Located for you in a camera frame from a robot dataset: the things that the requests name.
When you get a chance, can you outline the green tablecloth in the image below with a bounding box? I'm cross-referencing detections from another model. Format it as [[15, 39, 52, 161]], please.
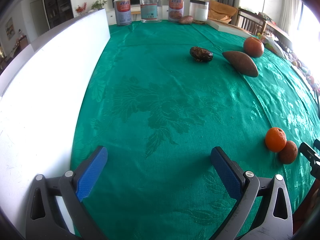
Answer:
[[70, 20, 320, 240]]

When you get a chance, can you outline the white plastic bag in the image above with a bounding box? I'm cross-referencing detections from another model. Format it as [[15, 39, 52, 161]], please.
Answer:
[[259, 34, 285, 57]]

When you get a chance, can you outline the dark passion fruit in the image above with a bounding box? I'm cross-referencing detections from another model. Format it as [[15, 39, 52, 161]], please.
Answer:
[[189, 46, 214, 62]]

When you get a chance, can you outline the red apple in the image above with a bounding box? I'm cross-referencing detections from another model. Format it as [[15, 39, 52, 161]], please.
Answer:
[[243, 36, 265, 58]]

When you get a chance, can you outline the glass jar with gold lid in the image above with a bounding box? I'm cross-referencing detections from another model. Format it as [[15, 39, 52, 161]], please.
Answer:
[[139, 0, 162, 23]]

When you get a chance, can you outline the white sheer curtain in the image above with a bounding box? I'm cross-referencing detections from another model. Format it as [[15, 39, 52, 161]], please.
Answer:
[[265, 0, 303, 34]]

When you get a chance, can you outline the dark wooden chair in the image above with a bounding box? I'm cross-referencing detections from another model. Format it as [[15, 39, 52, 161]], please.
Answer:
[[236, 7, 267, 35]]

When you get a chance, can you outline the dark glass display cabinet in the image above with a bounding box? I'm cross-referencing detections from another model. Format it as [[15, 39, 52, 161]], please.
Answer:
[[41, 0, 74, 29]]

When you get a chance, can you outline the framed wall painting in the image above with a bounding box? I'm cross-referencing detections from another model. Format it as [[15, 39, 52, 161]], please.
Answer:
[[5, 17, 15, 40]]

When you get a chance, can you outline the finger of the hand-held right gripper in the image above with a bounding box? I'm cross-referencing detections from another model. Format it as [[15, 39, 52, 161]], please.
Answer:
[[299, 142, 320, 180]]

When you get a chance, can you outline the row of small toys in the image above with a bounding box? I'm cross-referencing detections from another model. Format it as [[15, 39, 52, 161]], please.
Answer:
[[290, 52, 320, 98]]

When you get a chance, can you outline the brownish orange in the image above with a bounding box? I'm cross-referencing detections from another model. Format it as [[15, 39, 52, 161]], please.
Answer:
[[279, 140, 298, 165]]

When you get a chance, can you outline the large brown sweet potato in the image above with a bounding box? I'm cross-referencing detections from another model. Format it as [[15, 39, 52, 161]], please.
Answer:
[[222, 51, 259, 78]]

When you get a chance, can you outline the red-label tin can left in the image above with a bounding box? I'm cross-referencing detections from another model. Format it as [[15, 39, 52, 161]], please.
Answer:
[[114, 0, 132, 27]]

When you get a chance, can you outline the tin can with red label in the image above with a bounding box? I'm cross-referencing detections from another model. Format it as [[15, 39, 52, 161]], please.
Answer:
[[168, 0, 186, 22]]

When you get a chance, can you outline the bright orange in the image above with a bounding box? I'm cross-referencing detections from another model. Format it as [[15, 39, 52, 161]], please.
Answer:
[[265, 127, 287, 153]]

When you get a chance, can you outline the clear jar with black lid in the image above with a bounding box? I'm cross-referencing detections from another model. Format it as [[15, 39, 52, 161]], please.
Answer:
[[189, 0, 209, 22]]

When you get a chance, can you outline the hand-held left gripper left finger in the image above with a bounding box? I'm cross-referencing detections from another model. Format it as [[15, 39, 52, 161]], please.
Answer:
[[25, 146, 109, 240]]

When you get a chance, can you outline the orange lounge chair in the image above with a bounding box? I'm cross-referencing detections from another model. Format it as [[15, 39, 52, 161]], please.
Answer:
[[207, 0, 238, 23]]

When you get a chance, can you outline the white flat book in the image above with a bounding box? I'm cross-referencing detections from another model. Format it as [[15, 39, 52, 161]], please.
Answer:
[[206, 19, 253, 36]]

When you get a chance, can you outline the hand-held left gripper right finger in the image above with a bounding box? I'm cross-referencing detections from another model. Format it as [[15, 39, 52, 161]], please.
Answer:
[[210, 147, 293, 240]]

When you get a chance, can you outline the leafy plant with flowers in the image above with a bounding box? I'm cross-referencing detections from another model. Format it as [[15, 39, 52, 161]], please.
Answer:
[[90, 0, 107, 11]]

